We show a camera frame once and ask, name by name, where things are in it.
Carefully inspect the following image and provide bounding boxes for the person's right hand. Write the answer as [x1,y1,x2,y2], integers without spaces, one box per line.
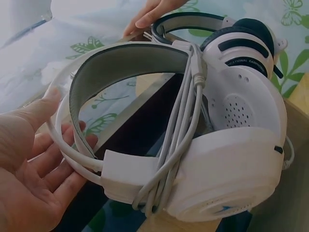
[123,0,191,39]

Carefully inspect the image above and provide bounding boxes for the person's left hand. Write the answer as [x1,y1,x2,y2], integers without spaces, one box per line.
[0,86,99,232]

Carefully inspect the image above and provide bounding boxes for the white headphones with grey headband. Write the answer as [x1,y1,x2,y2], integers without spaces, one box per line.
[45,41,295,222]

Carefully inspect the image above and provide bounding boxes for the black and white headphones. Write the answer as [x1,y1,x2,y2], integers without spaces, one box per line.
[151,12,288,80]

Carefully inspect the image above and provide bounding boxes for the brown box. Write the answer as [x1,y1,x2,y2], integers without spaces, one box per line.
[21,32,309,232]

